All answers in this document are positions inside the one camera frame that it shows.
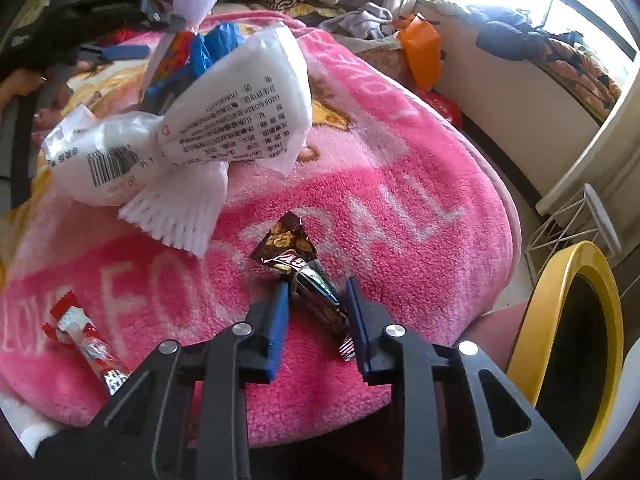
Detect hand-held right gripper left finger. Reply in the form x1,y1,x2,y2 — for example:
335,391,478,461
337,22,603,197
95,282,292,480

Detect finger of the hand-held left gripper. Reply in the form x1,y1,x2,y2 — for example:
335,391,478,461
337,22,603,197
139,0,173,27
80,44,152,60

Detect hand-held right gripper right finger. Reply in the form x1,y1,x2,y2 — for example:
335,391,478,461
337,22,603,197
345,277,581,480

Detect orange blue snack wrapper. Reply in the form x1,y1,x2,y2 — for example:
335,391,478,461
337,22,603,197
142,30,196,111

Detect brown chocolate wrapper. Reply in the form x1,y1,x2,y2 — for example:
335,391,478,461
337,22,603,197
250,211,357,361

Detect white printed plastic package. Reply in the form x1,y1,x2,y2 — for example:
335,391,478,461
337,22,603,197
41,26,315,208

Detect yellow rimmed chair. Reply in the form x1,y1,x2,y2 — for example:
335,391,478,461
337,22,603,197
505,241,626,473

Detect person's left hand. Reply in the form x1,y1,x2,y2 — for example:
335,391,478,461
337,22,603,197
27,72,81,141

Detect red patterned cloth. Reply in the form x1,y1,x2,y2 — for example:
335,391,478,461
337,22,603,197
97,29,148,47

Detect pink printed fleece blanket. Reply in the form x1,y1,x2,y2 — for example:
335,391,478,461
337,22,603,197
0,12,523,448

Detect red white candy wrapper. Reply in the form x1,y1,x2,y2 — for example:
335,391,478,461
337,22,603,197
42,290,132,396

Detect lavender garment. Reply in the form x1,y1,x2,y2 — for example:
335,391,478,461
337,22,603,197
320,2,401,41

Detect brown patterned bedding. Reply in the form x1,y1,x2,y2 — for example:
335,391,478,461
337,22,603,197
360,45,416,86

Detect red plastic bag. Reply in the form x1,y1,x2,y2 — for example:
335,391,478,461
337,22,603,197
425,91,463,128

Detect orange bag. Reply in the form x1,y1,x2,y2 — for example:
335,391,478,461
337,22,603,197
397,14,443,90

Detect dark blue clothes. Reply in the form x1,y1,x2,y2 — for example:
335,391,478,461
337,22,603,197
467,5,586,61

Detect white wire rack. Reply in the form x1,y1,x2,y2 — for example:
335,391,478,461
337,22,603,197
525,183,621,281

